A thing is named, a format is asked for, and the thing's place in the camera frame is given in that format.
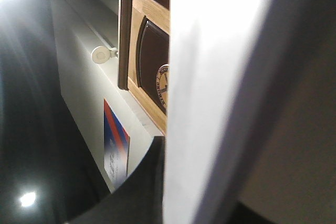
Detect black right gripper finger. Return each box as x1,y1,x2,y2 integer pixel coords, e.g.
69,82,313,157
70,136,165,223

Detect white paper sheet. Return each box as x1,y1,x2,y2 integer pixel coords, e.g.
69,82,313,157
163,0,306,223

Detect red blue white card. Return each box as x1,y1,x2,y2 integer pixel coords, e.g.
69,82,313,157
103,101,130,188

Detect wooden plaque with emblem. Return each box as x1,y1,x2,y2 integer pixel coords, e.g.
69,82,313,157
128,0,170,134

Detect white roller blind tube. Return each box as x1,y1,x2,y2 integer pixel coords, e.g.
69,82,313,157
87,0,119,64

